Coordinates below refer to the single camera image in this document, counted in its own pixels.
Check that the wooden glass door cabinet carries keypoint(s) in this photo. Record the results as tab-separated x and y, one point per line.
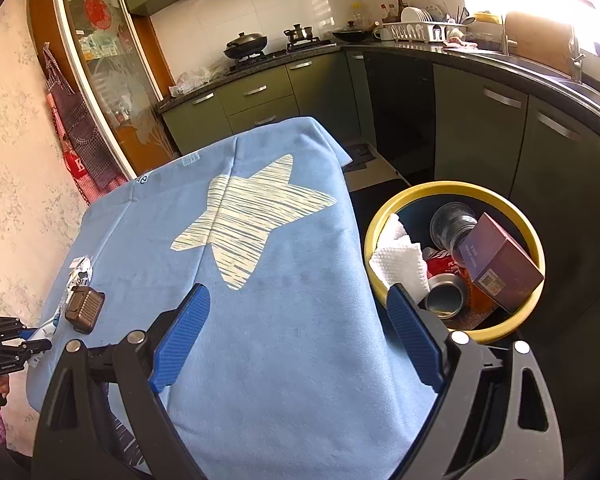
105	60

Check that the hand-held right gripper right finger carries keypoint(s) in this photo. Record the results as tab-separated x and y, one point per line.
415	340

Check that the red checked apron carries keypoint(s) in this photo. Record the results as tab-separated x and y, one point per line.
80	125

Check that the row of sauce bottles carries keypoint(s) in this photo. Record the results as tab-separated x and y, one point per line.
392	12

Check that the green door cabinet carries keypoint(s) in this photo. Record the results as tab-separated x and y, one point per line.
555	170

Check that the blue star print cloth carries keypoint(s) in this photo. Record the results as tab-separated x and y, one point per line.
290	270

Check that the clear plastic bag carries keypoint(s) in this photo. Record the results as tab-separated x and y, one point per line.
192	82

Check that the clear plastic cup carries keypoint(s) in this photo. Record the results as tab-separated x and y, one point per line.
450	225

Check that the stack of white plates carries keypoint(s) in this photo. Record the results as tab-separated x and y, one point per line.
415	15

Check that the white dish rack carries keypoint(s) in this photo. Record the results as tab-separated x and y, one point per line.
420	32

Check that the yellow rim trash bin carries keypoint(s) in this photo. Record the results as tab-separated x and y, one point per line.
455	186

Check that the pink cloth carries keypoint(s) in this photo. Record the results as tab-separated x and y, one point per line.
460	44

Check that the steel kitchen sink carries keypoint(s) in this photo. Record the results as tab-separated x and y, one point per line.
595	92

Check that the black frying pan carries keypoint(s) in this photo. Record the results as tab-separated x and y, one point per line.
352	35

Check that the white mug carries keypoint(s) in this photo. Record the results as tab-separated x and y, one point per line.
380	34

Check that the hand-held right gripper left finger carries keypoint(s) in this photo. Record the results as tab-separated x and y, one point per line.
180	340

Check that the black wok with lid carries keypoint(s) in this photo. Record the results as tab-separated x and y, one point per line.
246	45

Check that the crumpled silver wrapper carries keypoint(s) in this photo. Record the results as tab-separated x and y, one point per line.
82	270

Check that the steel sink faucet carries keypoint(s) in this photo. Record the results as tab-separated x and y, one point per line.
575	57

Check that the black gas stove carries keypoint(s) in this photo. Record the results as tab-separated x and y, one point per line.
285	52

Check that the green drawer cabinet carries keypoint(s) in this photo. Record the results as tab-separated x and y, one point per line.
260	95

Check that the white paper wrapper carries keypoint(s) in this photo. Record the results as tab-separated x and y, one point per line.
47	329

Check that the purple cardboard box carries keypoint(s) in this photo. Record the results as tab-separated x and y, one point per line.
505	260

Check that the white paper towel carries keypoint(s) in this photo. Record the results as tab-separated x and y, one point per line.
400	260

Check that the small brown case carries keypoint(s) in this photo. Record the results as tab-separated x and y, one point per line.
84	310

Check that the red drink can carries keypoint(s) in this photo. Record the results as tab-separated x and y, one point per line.
437	266

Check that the yellow container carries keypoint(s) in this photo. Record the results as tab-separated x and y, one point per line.
485	17

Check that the dark cabinet front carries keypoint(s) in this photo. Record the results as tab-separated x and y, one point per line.
400	105

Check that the wooden cutting board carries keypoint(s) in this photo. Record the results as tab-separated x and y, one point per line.
540	42

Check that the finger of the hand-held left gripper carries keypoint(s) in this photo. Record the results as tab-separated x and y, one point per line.
15	329
35	347

